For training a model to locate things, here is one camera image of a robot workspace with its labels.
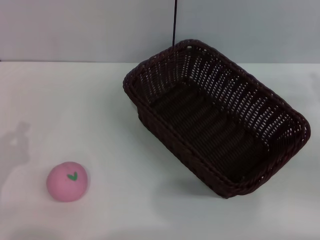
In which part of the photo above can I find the pink peach toy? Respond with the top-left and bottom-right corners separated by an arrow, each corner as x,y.
45,161 -> 89,203

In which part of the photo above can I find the dark brown woven basket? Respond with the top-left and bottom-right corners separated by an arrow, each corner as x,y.
122,38 -> 312,200

